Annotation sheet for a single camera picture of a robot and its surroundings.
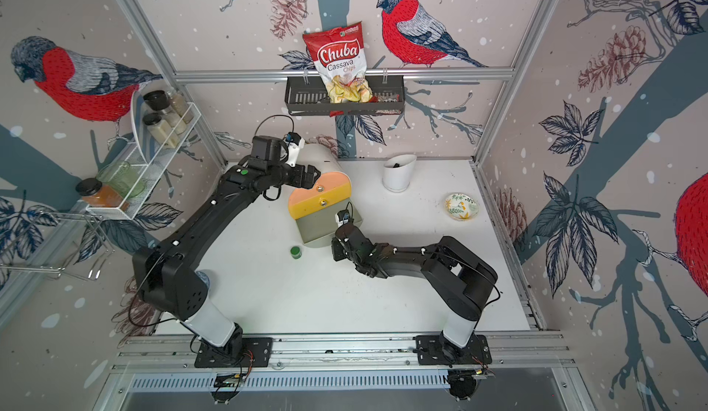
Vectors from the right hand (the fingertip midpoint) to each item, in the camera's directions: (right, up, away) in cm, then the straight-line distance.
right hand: (334, 238), depth 90 cm
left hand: (-6, +25, -8) cm, 26 cm away
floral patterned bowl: (+48, +9, +14) cm, 50 cm away
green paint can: (-13, -5, 0) cm, 14 cm away
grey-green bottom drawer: (-4, +5, 0) cm, 6 cm away
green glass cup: (-51, +20, -23) cm, 59 cm away
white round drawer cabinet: (-4, +27, +2) cm, 28 cm away
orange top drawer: (-2, +19, -6) cm, 20 cm away
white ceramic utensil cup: (+23, +23, +14) cm, 36 cm away
